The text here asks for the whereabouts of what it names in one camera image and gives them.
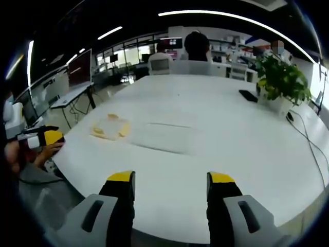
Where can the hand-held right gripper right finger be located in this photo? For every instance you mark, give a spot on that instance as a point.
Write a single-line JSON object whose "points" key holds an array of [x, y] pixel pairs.
{"points": [[259, 218]]}

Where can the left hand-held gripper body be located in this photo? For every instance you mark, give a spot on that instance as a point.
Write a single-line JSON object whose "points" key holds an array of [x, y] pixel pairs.
{"points": [[15, 121]]}

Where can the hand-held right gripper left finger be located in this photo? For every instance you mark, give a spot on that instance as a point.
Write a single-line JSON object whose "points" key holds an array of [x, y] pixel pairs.
{"points": [[77, 218]]}

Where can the yellow plastic buckle part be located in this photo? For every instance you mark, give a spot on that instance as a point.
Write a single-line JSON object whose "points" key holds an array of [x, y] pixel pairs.
{"points": [[99, 130], [125, 129]]}

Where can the person's left hand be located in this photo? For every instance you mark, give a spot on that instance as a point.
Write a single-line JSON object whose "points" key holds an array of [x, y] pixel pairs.
{"points": [[48, 154]]}

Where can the person's grey trousers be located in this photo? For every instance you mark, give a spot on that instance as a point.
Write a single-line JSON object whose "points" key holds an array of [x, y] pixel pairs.
{"points": [[46, 195]]}

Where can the white side desk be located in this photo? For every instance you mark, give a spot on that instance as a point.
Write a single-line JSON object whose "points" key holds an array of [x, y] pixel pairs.
{"points": [[69, 96]]}

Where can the yellow items in plastic bag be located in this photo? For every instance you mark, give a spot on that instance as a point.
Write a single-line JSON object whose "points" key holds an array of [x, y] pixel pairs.
{"points": [[110, 128]]}

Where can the small yellow plastic piece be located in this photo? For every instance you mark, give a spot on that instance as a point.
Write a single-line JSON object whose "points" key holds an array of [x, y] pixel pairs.
{"points": [[113, 116]]}

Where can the large monitor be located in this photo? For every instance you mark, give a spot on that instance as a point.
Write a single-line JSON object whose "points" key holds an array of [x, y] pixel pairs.
{"points": [[80, 68]]}

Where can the clear table mat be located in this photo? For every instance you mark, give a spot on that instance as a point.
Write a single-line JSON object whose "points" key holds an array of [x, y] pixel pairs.
{"points": [[164, 137]]}

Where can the short ceiling light strip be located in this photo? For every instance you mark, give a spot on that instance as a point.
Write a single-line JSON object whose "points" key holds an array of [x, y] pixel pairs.
{"points": [[110, 33]]}

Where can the black phone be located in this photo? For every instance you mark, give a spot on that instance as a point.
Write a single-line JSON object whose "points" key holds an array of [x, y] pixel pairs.
{"points": [[248, 95]]}

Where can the green potted plant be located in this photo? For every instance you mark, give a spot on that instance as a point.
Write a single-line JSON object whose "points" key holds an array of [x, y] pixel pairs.
{"points": [[281, 77]]}

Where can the small background monitor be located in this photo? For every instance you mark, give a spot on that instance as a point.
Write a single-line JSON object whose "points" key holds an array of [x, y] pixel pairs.
{"points": [[171, 42]]}

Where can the white desk partition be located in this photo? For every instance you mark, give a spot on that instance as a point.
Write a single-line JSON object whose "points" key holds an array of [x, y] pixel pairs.
{"points": [[198, 68]]}

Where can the long ceiling light strip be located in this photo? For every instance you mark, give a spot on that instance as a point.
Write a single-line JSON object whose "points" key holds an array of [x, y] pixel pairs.
{"points": [[257, 24]]}

